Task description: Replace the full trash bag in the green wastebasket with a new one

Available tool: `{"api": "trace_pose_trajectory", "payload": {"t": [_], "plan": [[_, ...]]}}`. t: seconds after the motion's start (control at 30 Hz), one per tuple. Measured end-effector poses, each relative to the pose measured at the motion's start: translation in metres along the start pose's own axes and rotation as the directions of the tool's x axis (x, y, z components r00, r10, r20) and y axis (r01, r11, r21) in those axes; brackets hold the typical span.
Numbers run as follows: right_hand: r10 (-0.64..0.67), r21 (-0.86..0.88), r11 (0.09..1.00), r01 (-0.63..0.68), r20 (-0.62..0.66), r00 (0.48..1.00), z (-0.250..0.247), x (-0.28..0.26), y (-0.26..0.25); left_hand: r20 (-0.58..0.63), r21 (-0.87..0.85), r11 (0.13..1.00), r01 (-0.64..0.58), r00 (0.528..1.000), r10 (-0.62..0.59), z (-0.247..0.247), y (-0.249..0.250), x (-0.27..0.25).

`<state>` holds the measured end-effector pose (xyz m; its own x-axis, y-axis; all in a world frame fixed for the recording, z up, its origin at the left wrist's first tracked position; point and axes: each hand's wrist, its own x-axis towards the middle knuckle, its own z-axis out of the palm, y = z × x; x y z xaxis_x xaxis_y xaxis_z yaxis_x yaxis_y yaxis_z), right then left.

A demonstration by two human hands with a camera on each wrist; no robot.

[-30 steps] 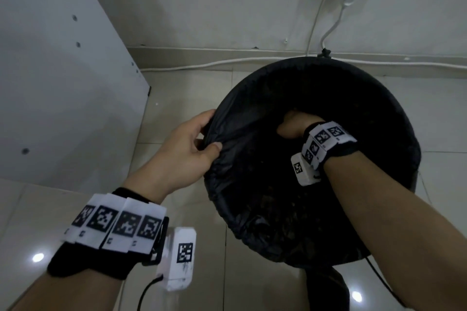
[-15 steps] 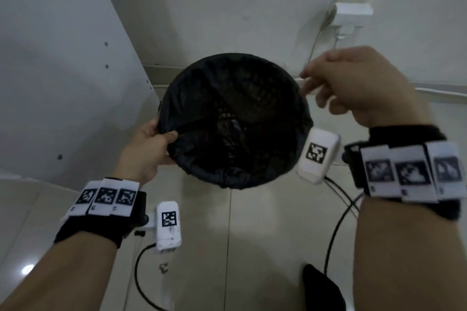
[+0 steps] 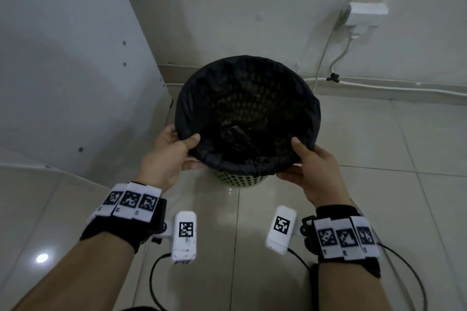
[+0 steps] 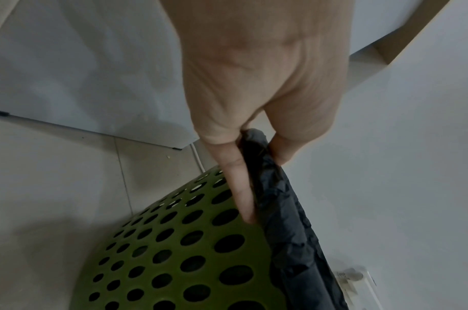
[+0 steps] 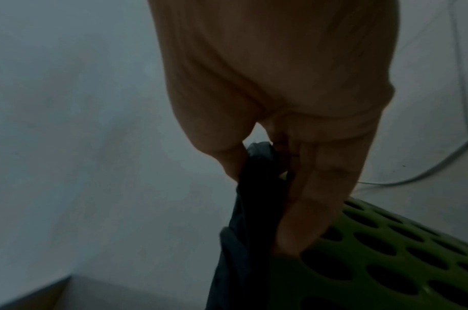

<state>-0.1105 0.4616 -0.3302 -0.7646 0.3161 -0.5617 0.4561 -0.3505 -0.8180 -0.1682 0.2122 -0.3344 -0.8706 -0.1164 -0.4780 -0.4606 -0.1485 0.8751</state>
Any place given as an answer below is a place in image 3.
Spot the person's left hand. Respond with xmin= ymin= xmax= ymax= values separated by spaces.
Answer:
xmin=134 ymin=124 xmax=209 ymax=194

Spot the person's right hand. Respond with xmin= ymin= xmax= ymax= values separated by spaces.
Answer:
xmin=276 ymin=138 xmax=354 ymax=208

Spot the green plastic waste basket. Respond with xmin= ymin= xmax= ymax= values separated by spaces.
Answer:
xmin=213 ymin=168 xmax=273 ymax=190

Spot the new black bin liner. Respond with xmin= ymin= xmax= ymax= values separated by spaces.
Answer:
xmin=174 ymin=54 xmax=323 ymax=176

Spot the person's left forearm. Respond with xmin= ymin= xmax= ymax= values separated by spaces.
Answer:
xmin=13 ymin=232 xmax=136 ymax=311

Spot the black wristband with marker tags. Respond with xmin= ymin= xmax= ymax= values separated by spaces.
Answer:
xmin=301 ymin=205 xmax=382 ymax=278
xmin=79 ymin=182 xmax=168 ymax=254

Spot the white desk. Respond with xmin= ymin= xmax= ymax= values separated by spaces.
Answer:
xmin=0 ymin=0 xmax=174 ymax=195

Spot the white wall adapter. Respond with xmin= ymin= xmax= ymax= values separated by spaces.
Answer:
xmin=339 ymin=0 xmax=389 ymax=39

